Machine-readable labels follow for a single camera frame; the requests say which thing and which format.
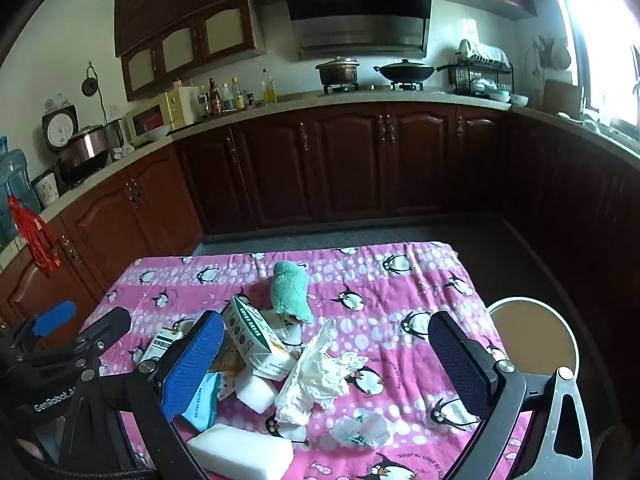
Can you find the yellow cap bottle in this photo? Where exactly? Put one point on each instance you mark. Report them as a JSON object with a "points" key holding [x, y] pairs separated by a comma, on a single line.
{"points": [[238, 96]]}

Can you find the green white cardboard box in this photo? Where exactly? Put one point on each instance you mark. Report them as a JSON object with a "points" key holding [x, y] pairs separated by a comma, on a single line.
{"points": [[255, 340]]}

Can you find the white foam block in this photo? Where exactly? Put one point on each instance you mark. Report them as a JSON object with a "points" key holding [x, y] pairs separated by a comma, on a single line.
{"points": [[255, 392], [240, 447]]}

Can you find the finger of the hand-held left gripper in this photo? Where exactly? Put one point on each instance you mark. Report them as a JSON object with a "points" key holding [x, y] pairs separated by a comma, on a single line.
{"points": [[50, 317], [107, 324]]}

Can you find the black wok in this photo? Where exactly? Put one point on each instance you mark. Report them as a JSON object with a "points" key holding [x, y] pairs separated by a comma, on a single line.
{"points": [[405, 71]]}

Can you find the red tassel ornament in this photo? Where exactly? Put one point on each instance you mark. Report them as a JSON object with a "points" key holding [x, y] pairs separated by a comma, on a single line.
{"points": [[32, 232]]}

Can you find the glass door upper cabinets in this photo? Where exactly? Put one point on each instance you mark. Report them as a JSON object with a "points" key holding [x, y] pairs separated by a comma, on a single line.
{"points": [[150, 25]]}

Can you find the blue water jug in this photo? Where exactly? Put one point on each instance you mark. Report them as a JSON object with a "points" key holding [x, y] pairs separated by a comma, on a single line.
{"points": [[15, 175]]}

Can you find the patterned white container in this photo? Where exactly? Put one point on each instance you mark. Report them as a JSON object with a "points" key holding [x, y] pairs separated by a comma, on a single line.
{"points": [[45, 189]]}

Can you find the blue wet wipe packet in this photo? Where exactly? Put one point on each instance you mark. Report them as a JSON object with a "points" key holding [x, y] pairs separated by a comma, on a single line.
{"points": [[207, 402]]}

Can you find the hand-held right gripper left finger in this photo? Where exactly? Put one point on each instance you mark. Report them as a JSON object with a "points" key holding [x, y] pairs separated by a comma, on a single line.
{"points": [[192, 365]]}

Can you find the round dial kitchen scale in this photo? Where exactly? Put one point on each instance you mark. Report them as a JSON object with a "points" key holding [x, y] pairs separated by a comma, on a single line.
{"points": [[60, 130]]}

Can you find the dark sauce bottle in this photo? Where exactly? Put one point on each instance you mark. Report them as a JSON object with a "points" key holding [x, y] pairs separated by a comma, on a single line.
{"points": [[215, 100]]}

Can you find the white plastic bucket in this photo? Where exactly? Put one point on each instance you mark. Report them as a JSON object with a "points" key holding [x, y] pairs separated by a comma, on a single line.
{"points": [[535, 330]]}

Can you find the wall utensil holder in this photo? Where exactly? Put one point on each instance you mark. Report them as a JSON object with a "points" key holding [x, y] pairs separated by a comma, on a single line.
{"points": [[550, 52]]}

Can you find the white bowl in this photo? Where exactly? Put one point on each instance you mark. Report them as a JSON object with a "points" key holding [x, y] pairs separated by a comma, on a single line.
{"points": [[499, 96], [520, 100]]}

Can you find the dark wooden base cabinets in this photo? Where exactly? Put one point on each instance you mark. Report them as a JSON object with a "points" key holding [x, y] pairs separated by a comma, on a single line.
{"points": [[350, 160]]}

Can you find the clear glass bottle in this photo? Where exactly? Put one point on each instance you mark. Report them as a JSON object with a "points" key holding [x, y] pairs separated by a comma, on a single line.
{"points": [[228, 99]]}

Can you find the steel range hood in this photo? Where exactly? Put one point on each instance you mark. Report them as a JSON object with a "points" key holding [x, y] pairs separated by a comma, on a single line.
{"points": [[357, 15]]}

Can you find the wooden cutting board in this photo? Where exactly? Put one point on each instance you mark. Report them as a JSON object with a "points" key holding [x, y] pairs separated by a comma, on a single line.
{"points": [[560, 97]]}

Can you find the black dish rack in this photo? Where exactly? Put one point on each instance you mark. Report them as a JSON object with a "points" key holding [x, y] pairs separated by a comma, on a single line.
{"points": [[480, 72]]}

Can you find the steel kettle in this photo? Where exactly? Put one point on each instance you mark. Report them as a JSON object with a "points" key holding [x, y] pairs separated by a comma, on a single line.
{"points": [[115, 137]]}

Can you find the pink penguin print blanket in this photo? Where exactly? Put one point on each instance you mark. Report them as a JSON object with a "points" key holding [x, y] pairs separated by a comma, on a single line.
{"points": [[400, 290]]}

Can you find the yellow oil bottle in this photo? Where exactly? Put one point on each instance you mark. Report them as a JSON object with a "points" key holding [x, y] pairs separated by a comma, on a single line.
{"points": [[269, 91]]}

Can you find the rice cooker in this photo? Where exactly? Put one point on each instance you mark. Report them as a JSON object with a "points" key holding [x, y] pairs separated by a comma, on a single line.
{"points": [[85, 152]]}

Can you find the lidded cooking pot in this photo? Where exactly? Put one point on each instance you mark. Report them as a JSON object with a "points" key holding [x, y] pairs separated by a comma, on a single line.
{"points": [[337, 72]]}

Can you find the gas stove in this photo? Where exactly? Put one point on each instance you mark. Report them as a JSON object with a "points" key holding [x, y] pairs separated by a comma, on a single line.
{"points": [[372, 88]]}

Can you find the printed tissue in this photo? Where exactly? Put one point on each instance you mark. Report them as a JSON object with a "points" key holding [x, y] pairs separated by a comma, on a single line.
{"points": [[362, 430]]}

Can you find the small white green box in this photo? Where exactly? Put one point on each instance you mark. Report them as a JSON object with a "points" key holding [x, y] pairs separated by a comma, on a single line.
{"points": [[162, 345]]}

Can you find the bright window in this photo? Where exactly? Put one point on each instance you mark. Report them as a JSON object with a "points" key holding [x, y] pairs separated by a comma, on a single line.
{"points": [[605, 35]]}

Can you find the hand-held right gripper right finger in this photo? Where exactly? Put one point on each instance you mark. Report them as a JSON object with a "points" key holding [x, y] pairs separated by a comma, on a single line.
{"points": [[460, 365]]}

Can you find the cream microwave oven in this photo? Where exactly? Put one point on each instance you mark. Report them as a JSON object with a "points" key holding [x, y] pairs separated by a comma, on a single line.
{"points": [[150, 117]]}

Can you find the teal fluffy towel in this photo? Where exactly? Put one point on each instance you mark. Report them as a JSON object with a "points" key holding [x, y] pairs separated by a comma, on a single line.
{"points": [[290, 290]]}

